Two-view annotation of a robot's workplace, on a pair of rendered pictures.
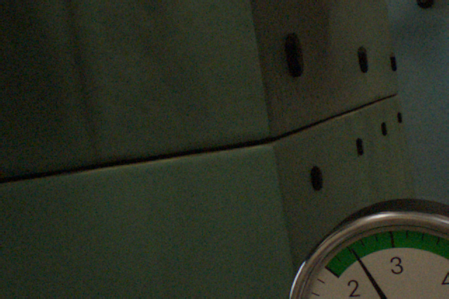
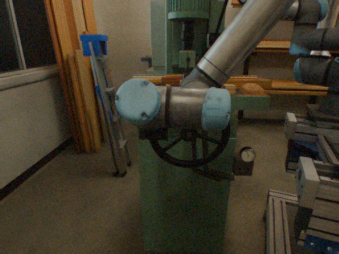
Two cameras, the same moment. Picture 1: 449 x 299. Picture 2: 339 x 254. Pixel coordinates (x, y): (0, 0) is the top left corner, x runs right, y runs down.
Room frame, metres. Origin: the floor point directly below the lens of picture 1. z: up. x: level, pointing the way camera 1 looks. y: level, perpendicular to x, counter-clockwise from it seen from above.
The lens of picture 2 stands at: (-0.49, 0.47, 1.11)
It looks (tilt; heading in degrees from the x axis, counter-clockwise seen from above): 21 degrees down; 347
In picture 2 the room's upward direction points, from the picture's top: straight up
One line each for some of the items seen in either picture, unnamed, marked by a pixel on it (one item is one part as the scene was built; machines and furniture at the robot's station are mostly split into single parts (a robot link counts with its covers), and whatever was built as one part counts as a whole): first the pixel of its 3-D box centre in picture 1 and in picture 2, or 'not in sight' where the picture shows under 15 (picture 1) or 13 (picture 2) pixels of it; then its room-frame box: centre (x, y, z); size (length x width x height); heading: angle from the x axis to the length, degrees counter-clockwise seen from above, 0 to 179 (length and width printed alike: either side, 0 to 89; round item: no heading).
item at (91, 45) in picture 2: not in sight; (108, 109); (1.35, 0.56, 0.58); 0.27 x 0.25 x 1.16; 72
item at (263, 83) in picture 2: not in sight; (200, 83); (0.50, 0.09, 0.92); 0.67 x 0.02 x 0.04; 74
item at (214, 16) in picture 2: not in sight; (216, 18); (0.68, -0.05, 1.23); 0.09 x 0.08 x 0.15; 164
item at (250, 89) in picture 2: not in sight; (252, 88); (0.36, -0.10, 0.92); 0.14 x 0.09 x 0.04; 164
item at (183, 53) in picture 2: not in sight; (187, 60); (0.54, 0.14, 1.03); 0.14 x 0.07 x 0.09; 164
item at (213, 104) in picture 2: not in sight; (196, 106); (-0.11, 0.33, 0.99); 0.11 x 0.11 x 0.08; 72
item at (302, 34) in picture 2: not in sight; (306, 40); (0.23, -0.22, 1.12); 0.11 x 0.08 x 0.11; 29
